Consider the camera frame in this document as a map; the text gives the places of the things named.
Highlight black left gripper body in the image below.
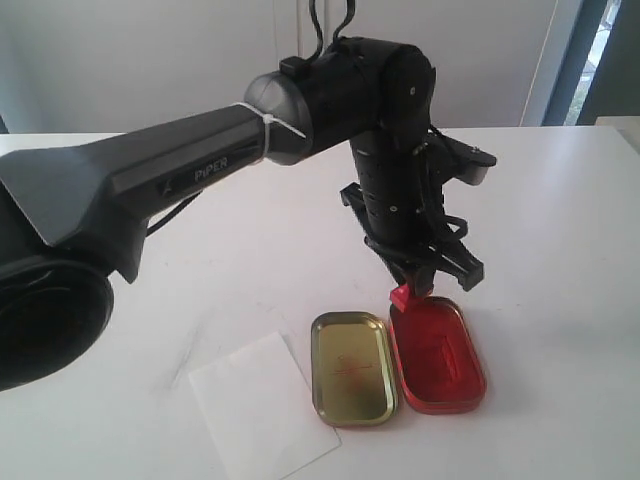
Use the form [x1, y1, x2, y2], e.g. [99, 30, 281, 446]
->
[341, 129, 484, 291]

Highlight red rubber stamp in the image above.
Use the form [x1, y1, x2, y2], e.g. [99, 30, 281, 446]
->
[390, 284, 416, 313]

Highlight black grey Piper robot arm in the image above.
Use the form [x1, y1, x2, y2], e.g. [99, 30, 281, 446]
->
[1, 37, 496, 390]

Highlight red ink pad tin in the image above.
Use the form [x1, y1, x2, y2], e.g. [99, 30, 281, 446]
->
[390, 296, 487, 415]

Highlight gold metal tin lid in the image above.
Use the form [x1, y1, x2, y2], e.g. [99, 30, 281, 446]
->
[311, 311, 398, 428]

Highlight white zip tie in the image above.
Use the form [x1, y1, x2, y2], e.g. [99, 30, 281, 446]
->
[233, 102, 307, 166]

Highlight white paper sheet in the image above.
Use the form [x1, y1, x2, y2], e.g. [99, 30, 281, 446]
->
[189, 332, 341, 479]

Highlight white cabinet doors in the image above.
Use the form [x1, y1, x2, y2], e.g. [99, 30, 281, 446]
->
[0, 0, 584, 134]

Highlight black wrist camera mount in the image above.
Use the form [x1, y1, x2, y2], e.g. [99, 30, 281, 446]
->
[429, 130, 497, 186]

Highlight black looped cable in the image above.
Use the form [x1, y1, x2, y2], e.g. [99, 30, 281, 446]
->
[307, 0, 359, 59]

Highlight dark window frame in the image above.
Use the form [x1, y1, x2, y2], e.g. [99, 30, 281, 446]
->
[541, 1, 639, 126]

